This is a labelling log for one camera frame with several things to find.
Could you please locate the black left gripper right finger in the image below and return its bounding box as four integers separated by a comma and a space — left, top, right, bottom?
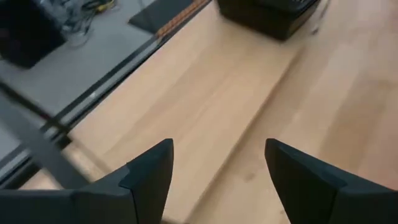
264, 138, 398, 224

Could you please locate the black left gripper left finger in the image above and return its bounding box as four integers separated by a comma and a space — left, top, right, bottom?
0, 138, 175, 224

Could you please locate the black plastic basket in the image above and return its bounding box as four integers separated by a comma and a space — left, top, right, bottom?
216, 0, 322, 42

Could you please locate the black computer box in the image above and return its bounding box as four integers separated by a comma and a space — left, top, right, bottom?
0, 0, 67, 70

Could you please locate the black hazard-striped floor mat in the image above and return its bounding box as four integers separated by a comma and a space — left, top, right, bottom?
128, 0, 213, 39

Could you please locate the black metal rig frame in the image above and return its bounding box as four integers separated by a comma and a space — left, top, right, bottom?
0, 30, 170, 190

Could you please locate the wooden shelf with black frame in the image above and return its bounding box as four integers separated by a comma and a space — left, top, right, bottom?
0, 0, 312, 224

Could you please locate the yellow cable with plug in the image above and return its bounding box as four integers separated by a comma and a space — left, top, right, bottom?
93, 0, 117, 13

